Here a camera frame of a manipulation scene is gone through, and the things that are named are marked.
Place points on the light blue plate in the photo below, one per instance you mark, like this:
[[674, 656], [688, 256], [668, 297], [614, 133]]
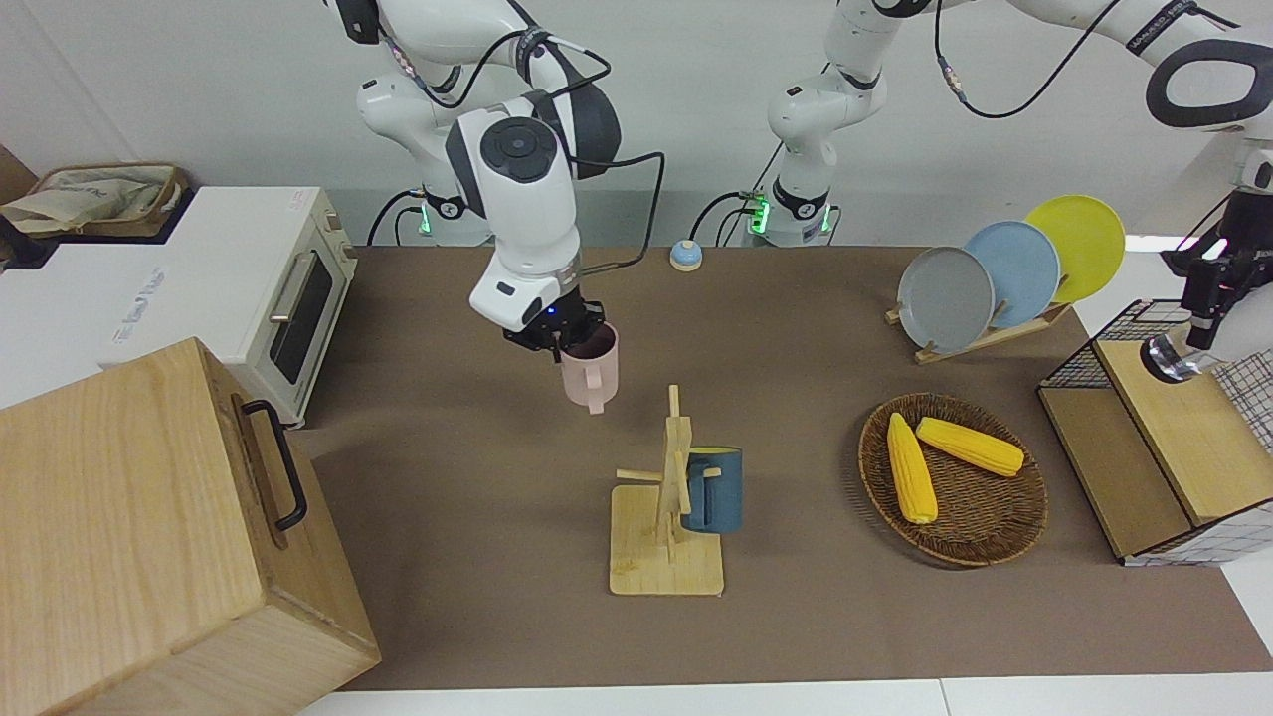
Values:
[[1024, 268]]

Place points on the pink mug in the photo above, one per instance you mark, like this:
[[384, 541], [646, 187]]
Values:
[[587, 383]]

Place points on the grey plate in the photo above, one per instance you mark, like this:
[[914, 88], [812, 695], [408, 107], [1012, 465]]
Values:
[[945, 298]]

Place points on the brown cardboard sheet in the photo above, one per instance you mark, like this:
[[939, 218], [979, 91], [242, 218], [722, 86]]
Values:
[[12, 179]]

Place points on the brown wicker basket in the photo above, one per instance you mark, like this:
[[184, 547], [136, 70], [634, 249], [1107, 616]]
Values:
[[980, 517]]

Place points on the white crumpled bag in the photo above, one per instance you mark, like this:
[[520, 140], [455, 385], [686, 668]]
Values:
[[90, 194]]

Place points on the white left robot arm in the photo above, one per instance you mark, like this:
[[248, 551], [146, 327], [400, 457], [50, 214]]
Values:
[[825, 109]]

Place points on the wooden mug tree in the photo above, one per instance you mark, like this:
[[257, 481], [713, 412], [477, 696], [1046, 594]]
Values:
[[656, 567]]

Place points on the white toaster oven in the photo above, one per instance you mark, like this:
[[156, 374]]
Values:
[[199, 259]]

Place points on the yellow corn cob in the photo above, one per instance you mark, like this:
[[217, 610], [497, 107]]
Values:
[[910, 472], [970, 447]]

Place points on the brown table mat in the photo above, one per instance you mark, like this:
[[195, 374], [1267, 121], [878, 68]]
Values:
[[477, 557]]

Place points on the black plastic object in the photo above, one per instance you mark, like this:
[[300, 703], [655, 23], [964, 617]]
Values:
[[15, 249]]

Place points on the small blue bell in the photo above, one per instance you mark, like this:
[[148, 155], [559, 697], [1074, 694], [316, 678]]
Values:
[[685, 254]]

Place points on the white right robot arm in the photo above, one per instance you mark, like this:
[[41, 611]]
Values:
[[527, 219]]

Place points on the yellow plate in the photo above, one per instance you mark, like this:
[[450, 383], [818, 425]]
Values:
[[1084, 239]]

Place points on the dark blue mug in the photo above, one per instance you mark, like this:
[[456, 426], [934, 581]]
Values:
[[716, 497]]

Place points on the wooden plate rack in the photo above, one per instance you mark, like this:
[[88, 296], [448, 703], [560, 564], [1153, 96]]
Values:
[[985, 340]]

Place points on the wooden drawer cabinet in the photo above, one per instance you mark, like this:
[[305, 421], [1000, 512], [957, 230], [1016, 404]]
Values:
[[129, 517]]

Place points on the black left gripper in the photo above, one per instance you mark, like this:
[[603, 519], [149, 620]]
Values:
[[1238, 268]]

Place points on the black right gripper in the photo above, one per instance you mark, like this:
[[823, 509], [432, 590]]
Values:
[[552, 323]]

